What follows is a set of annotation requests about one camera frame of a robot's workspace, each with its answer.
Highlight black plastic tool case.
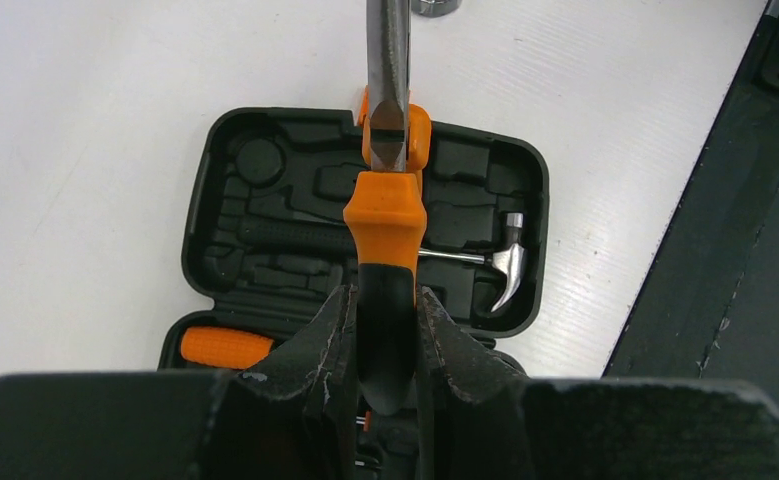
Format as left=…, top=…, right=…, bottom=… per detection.
left=155, top=83, right=552, bottom=480

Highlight hammer with black handle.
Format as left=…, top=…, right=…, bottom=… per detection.
left=236, top=212, right=526, bottom=312

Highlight orange handled pliers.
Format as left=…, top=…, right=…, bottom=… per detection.
left=343, top=1, right=425, bottom=415

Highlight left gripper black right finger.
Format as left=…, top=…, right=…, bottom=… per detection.
left=416, top=287, right=542, bottom=479

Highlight silver measuring tape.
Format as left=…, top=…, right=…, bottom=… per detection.
left=410, top=0, right=462, bottom=18

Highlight large orange black screwdriver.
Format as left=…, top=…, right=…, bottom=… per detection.
left=180, top=326, right=275, bottom=370

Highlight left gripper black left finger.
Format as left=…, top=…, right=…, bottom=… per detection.
left=203, top=286, right=359, bottom=479

